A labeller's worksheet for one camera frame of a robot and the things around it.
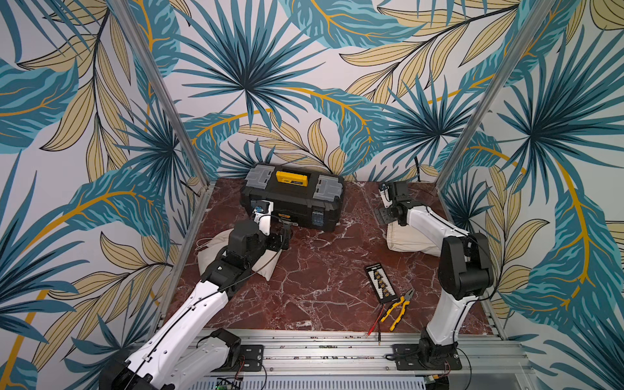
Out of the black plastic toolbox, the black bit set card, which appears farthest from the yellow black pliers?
the black plastic toolbox

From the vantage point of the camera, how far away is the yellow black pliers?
815 millimetres

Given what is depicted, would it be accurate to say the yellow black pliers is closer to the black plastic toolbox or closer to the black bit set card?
the black bit set card

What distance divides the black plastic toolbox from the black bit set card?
232mm

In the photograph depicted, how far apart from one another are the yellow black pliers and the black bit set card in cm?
2

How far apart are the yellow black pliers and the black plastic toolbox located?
366 millimetres

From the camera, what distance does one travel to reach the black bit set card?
2.86 feet

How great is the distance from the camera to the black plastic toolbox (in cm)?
92
